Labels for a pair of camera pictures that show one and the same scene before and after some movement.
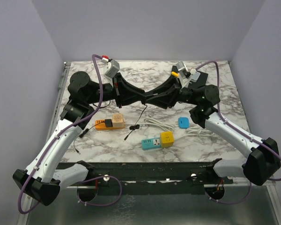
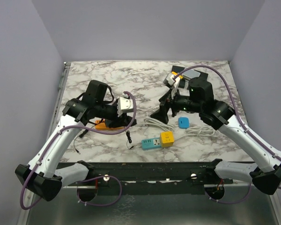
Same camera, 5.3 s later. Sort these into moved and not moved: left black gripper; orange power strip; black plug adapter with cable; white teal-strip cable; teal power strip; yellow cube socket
Moved: left black gripper; black plug adapter with cable
Not moved: yellow cube socket; teal power strip; white teal-strip cable; orange power strip
